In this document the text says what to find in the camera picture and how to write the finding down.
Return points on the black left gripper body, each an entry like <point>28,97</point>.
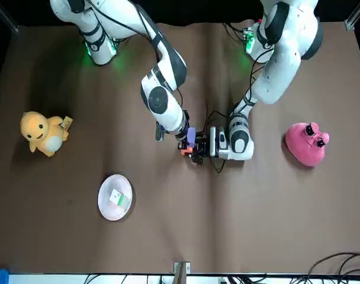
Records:
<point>204,146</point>

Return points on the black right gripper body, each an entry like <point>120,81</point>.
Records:
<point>182,145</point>

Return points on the purple foam square block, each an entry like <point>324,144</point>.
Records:
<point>191,136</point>

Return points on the orange foam square block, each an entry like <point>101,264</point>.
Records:
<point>186,151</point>

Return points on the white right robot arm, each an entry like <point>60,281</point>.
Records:
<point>165,112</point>

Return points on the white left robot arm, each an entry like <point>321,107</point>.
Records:
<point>283,59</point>

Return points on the white round plate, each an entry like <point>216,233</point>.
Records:
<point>120,183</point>

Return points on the small colourful puzzle cube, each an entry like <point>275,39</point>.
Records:
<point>119,198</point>

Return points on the pink plush toy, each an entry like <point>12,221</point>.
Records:
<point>304,148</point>

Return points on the yellow duck plush toy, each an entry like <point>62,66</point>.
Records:
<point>38,130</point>

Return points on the aluminium frame post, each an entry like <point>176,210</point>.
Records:
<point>356,14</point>
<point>6,17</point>
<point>181,272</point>

